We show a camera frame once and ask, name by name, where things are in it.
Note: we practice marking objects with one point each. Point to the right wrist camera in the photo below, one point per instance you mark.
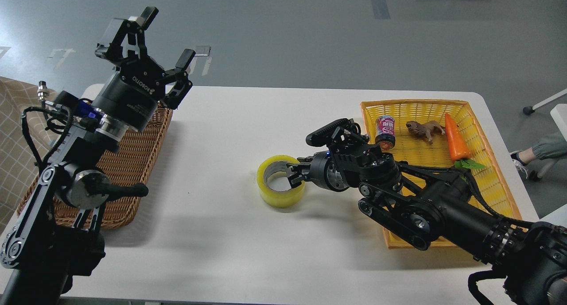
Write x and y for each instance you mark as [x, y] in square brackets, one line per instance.
[321, 137]

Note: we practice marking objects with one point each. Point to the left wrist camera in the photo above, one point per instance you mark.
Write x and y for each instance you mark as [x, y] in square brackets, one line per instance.
[81, 108]

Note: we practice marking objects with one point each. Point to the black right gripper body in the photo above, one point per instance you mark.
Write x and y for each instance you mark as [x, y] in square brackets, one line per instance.
[323, 173]

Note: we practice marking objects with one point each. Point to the yellow plastic basket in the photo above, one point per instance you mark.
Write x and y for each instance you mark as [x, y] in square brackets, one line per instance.
[417, 151]

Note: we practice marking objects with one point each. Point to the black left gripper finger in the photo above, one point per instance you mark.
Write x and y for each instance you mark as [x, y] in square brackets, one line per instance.
[123, 41]
[180, 78]

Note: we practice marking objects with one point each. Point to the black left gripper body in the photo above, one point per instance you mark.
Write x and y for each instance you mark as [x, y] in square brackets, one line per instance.
[129, 95]

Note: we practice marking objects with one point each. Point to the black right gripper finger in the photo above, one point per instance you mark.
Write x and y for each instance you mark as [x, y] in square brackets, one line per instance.
[301, 163]
[297, 177]

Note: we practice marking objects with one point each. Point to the orange toy carrot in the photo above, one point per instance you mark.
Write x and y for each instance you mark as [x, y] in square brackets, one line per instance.
[458, 150]

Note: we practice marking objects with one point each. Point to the white chair leg caster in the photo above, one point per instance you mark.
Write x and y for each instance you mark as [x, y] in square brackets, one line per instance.
[531, 109]

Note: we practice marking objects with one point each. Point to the brown toy lion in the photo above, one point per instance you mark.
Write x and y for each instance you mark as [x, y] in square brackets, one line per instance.
[425, 131]

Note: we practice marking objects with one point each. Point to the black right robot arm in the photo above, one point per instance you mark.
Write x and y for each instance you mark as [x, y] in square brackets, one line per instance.
[420, 204]

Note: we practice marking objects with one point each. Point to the small drink can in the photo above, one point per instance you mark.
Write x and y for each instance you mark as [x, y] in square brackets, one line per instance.
[385, 134]

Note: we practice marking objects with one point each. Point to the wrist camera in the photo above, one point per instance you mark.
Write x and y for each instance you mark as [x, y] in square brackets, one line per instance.
[81, 108]
[321, 137]

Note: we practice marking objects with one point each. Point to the beige checkered cloth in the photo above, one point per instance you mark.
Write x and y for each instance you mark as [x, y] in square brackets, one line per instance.
[17, 164]

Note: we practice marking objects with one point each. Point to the yellow tape roll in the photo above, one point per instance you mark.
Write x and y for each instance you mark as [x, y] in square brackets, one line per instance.
[273, 197]

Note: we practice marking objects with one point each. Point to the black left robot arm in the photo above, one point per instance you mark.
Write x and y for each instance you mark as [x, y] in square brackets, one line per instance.
[58, 233]

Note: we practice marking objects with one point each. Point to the person leg with shoe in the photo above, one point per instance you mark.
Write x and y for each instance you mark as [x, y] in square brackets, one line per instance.
[551, 146]

